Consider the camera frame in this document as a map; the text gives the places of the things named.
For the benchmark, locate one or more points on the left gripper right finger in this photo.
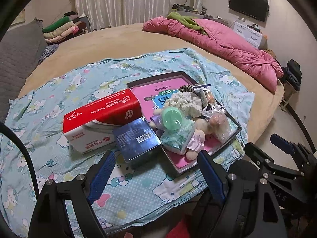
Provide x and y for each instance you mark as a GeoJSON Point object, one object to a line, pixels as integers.
{"type": "Point", "coordinates": [214, 175]}

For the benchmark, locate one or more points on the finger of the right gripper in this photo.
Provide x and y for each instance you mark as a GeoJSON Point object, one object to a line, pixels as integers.
{"type": "Point", "coordinates": [284, 145]}

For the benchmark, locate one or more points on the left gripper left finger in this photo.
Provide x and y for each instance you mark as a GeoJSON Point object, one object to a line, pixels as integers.
{"type": "Point", "coordinates": [98, 175]}

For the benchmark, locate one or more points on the cream plush bear purple dress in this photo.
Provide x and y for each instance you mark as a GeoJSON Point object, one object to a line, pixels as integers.
{"type": "Point", "coordinates": [197, 142]}

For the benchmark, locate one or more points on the leopard print scrunchie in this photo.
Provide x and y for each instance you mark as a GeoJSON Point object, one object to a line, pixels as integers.
{"type": "Point", "coordinates": [186, 88]}

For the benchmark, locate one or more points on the red tissue box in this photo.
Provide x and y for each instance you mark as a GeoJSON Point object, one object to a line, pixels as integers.
{"type": "Point", "coordinates": [91, 126]}

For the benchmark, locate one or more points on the blue shiny small box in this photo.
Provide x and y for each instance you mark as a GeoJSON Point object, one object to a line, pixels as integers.
{"type": "Point", "coordinates": [137, 141]}

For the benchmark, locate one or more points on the Hello Kitty blue sheet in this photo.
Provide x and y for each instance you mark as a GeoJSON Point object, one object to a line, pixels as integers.
{"type": "Point", "coordinates": [131, 197]}

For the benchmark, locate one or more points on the clear plastic bag item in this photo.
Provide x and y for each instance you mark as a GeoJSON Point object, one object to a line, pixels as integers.
{"type": "Point", "coordinates": [217, 120]}

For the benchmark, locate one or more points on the mint tissue pack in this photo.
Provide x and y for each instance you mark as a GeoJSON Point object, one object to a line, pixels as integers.
{"type": "Point", "coordinates": [177, 141]}

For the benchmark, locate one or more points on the dark clothes pile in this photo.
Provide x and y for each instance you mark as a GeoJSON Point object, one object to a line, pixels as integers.
{"type": "Point", "coordinates": [292, 74]}

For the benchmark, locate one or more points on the brown item in plastic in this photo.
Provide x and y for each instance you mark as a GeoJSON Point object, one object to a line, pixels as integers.
{"type": "Point", "coordinates": [204, 92]}

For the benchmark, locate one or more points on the green round cup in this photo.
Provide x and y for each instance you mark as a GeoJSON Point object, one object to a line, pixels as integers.
{"type": "Point", "coordinates": [172, 118]}

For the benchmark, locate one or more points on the cream fluffy scrunchie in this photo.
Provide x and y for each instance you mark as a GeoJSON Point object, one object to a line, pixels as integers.
{"type": "Point", "coordinates": [187, 102]}

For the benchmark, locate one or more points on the pink and blue book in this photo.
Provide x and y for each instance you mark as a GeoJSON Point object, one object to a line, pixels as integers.
{"type": "Point", "coordinates": [152, 94]}

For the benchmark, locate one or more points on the white drawer cabinet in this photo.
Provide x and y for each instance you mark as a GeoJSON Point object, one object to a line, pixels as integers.
{"type": "Point", "coordinates": [256, 39]}

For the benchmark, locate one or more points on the pink quilted comforter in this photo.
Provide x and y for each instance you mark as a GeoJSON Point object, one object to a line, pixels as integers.
{"type": "Point", "coordinates": [225, 43]}

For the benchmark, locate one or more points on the round tan bed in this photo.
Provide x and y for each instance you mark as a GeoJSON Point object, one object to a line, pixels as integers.
{"type": "Point", "coordinates": [129, 41]}

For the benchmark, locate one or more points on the stack of folded clothes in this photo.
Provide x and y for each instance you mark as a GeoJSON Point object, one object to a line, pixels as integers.
{"type": "Point", "coordinates": [65, 28]}

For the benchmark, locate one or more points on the grey quilted sofa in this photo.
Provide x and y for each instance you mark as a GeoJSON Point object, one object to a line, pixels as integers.
{"type": "Point", "coordinates": [22, 50]}

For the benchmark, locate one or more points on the green blanket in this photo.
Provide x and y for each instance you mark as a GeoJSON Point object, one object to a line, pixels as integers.
{"type": "Point", "coordinates": [186, 21]}

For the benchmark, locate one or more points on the cluttered dresser table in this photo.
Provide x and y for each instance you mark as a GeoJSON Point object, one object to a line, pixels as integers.
{"type": "Point", "coordinates": [195, 8]}

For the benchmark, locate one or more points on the cream curtains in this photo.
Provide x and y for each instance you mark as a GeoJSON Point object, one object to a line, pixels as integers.
{"type": "Point", "coordinates": [103, 14]}

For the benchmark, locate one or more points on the wall mounted black television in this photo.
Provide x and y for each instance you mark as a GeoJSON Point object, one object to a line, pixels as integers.
{"type": "Point", "coordinates": [257, 9]}

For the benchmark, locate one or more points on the floral wall painting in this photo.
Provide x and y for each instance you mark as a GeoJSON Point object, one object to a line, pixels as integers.
{"type": "Point", "coordinates": [19, 19]}

